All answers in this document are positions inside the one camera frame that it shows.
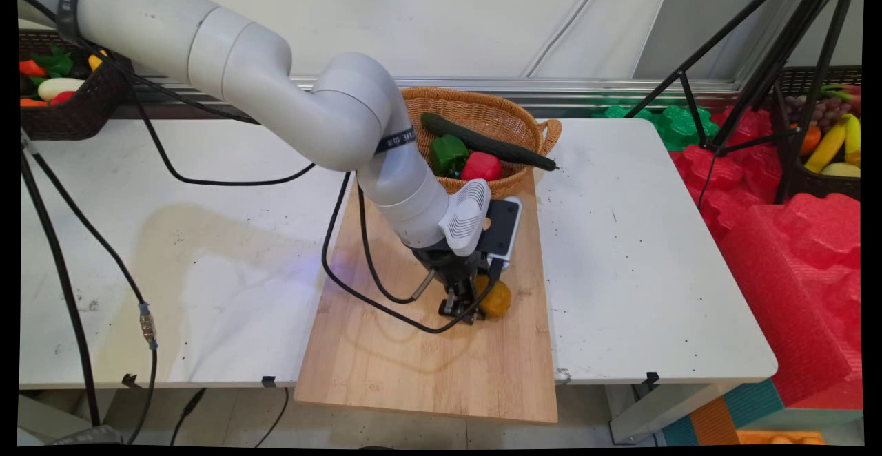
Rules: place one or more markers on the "white toy radish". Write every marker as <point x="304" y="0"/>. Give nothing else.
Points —
<point x="60" y="87"/>

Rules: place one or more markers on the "dark green toy cucumber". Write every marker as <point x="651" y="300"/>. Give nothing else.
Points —
<point x="496" y="147"/>

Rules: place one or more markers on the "dark woven vegetable basket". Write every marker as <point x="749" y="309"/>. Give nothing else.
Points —
<point x="83" y="115"/>

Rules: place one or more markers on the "green toy leafy vegetable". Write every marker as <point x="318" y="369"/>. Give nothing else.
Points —
<point x="56" y="62"/>

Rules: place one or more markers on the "wooden cutting board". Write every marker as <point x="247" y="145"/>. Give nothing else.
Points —
<point x="400" y="366"/>

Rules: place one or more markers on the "black bag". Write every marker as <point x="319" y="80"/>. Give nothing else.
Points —
<point x="86" y="435"/>

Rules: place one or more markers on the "red toy bell pepper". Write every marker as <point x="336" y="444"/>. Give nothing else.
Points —
<point x="481" y="167"/>

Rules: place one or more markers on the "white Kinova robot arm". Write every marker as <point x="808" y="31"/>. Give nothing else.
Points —
<point x="241" y="63"/>

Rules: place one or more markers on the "white vented camera mount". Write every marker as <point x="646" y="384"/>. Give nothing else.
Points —
<point x="465" y="216"/>

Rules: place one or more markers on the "orange toy fruit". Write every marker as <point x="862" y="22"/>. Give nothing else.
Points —
<point x="811" y="140"/>

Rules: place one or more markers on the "orange foam mat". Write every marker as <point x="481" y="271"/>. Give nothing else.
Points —
<point x="778" y="437"/>

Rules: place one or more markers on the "white table leg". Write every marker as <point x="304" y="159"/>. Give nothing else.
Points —
<point x="654" y="411"/>

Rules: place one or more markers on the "pale yellow toy fruit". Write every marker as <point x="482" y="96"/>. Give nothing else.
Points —
<point x="841" y="170"/>

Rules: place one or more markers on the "dark woven fruit basket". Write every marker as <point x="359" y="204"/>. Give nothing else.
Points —
<point x="823" y="186"/>

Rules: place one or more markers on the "red toy vegetable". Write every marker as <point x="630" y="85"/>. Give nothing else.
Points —
<point x="62" y="97"/>

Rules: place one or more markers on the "aluminium wall rail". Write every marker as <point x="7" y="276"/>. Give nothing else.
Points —
<point x="551" y="87"/>

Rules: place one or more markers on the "red foam puzzle mat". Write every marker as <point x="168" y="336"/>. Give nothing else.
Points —
<point x="723" y="173"/>

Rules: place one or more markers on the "orange toy carrot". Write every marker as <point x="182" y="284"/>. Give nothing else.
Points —
<point x="31" y="67"/>

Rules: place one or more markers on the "purple toy grapes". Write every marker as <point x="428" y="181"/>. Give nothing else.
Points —
<point x="823" y="110"/>

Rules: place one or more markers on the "large red foam slab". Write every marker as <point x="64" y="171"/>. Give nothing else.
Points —
<point x="792" y="291"/>

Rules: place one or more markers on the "red and green toy fruit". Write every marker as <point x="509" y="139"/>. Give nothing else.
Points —
<point x="846" y="92"/>

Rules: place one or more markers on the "black tripod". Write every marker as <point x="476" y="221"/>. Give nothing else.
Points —
<point x="778" y="63"/>

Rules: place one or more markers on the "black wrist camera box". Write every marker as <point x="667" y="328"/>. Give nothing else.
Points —
<point x="501" y="229"/>

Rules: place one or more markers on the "yellow toy banana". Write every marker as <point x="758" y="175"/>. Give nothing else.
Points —
<point x="827" y="147"/>
<point x="853" y="140"/>

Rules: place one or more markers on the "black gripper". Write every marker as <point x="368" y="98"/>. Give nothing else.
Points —
<point x="448" y="266"/>

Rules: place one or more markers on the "green foam puzzle mat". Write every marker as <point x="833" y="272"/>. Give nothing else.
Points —
<point x="679" y="129"/>

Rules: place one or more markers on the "yellow toy bell pepper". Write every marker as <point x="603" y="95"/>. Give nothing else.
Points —
<point x="497" y="299"/>

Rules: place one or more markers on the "yellow toy vegetable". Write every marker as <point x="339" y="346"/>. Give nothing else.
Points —
<point x="95" y="62"/>

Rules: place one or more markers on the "flat orange toy vegetable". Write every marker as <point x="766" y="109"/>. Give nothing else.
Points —
<point x="31" y="102"/>

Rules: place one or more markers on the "green toy bell pepper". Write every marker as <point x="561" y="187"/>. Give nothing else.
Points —
<point x="448" y="154"/>

